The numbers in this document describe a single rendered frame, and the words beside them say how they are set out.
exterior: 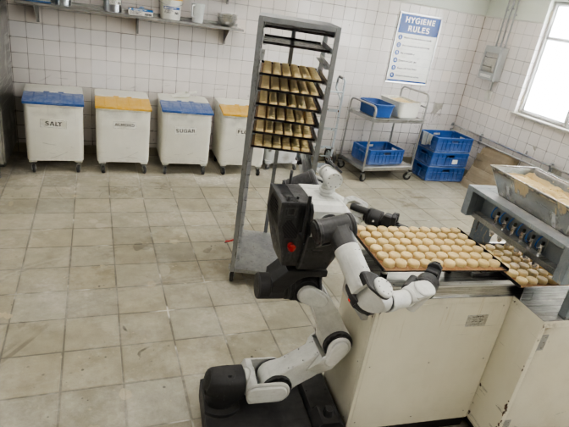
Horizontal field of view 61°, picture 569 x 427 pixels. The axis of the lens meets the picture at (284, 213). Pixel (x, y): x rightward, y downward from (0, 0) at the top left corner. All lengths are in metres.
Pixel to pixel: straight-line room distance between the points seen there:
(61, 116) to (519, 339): 4.34
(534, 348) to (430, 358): 0.45
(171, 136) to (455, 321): 3.78
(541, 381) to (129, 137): 4.21
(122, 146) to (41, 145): 0.75
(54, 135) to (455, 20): 5.12
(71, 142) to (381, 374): 3.94
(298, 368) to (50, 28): 4.44
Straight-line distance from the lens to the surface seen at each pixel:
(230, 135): 5.45
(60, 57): 5.79
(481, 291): 2.37
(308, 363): 2.35
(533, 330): 2.43
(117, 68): 5.80
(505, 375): 2.61
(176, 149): 5.39
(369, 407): 2.51
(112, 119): 5.23
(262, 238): 3.92
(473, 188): 2.70
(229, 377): 2.32
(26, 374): 2.92
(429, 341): 2.38
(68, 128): 5.28
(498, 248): 2.74
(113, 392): 2.75
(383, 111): 6.05
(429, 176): 6.74
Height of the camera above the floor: 1.92
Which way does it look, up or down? 24 degrees down
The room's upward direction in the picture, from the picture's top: 9 degrees clockwise
